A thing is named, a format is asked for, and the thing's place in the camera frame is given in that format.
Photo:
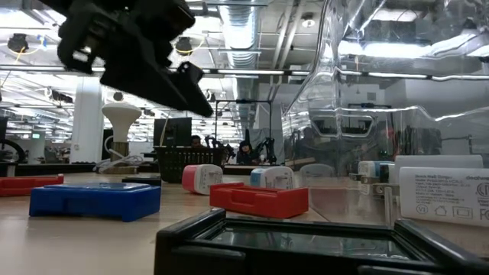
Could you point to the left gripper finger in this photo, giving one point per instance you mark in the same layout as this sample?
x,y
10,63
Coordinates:
x,y
141,84
193,95

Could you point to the red white charger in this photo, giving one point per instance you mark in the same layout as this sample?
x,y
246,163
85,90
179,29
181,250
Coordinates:
x,y
202,178

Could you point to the small black display module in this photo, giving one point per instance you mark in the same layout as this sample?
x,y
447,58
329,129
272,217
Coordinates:
x,y
141,180

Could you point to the small blue white charger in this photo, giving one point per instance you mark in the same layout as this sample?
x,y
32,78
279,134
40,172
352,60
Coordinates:
x,y
273,177

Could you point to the red digital display module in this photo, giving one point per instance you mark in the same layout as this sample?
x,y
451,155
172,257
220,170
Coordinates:
x,y
26,185
260,202

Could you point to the large blue white charger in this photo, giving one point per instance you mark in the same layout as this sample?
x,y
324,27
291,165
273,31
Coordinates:
x,y
372,170

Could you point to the white wall charger cube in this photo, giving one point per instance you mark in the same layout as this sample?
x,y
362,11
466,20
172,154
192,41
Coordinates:
x,y
443,195
439,161

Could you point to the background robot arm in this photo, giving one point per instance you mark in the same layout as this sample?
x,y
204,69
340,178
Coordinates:
x,y
219,147
269,149

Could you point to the black background monitor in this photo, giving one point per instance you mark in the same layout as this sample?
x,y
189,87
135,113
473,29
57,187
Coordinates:
x,y
177,131

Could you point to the black ceiling fixture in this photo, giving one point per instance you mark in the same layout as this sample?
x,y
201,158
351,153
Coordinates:
x,y
183,46
17,43

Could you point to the person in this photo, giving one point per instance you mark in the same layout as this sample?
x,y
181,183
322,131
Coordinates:
x,y
196,142
246,154

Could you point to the white building pillar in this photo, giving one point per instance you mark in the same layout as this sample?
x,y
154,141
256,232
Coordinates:
x,y
87,122

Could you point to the black mesh basket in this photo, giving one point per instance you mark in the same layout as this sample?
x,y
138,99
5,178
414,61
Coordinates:
x,y
187,162

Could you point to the green exit sign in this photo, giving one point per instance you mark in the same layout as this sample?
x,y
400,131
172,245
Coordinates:
x,y
36,135

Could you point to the blue plastic box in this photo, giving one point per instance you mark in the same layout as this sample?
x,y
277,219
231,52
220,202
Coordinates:
x,y
95,200

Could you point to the clear plastic container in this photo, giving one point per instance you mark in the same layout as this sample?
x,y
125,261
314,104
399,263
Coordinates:
x,y
344,133

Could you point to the black digital display module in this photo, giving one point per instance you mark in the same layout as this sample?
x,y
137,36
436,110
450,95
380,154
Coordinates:
x,y
198,252

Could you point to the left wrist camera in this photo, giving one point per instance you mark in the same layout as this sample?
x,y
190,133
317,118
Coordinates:
x,y
78,46

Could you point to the silver ventilation duct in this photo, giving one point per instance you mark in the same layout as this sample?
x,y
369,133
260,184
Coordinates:
x,y
240,38

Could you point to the black metal table frame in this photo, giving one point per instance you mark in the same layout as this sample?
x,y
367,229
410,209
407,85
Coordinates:
x,y
46,169

